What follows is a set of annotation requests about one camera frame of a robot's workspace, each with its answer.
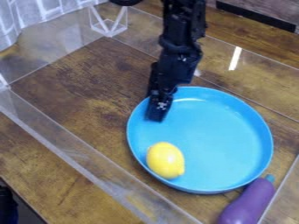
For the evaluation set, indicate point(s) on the black bar in background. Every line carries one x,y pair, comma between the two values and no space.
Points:
278,23

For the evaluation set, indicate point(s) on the yellow toy lemon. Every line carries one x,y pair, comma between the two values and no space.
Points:
165,160

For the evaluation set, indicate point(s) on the blue round plate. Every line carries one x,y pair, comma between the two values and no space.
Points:
220,134

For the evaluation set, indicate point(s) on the clear acrylic enclosure wall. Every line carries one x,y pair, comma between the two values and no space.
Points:
71,85

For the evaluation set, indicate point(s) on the white patterned curtain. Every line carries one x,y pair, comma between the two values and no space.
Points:
21,13

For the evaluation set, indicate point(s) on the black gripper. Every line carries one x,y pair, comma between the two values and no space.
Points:
171,70

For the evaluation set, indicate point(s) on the purple toy eggplant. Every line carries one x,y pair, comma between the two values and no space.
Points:
245,209

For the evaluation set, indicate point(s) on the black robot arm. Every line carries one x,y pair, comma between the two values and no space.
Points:
183,28

